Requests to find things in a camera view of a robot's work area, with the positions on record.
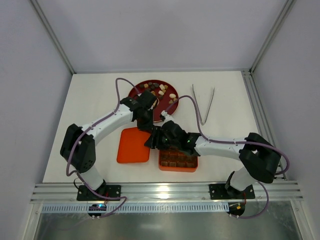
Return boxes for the orange box lid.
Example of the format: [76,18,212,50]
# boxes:
[116,127,151,164]

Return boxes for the silver metal tongs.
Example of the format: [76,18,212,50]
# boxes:
[191,84,215,126]

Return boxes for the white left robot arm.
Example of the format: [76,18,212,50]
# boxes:
[60,91,158,201]

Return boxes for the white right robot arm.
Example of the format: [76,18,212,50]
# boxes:
[144,120,281,199]

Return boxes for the orange chocolate box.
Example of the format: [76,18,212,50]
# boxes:
[158,150,198,173]

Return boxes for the round dark red tray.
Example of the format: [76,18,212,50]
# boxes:
[135,79,179,123]

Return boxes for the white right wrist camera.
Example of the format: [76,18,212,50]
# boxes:
[160,110,174,123]

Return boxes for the aluminium mounting rail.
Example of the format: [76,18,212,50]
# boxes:
[30,179,303,203]

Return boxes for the perforated cable duct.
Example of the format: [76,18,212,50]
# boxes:
[41,202,229,214]

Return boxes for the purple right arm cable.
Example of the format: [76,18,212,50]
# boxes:
[159,94,291,220]

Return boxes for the left aluminium frame post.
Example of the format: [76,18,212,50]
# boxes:
[28,0,76,75]

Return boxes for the aluminium frame post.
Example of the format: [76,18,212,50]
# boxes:
[249,0,297,75]
[28,0,76,75]

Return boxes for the right aluminium frame post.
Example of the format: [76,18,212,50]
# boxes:
[249,0,297,75]

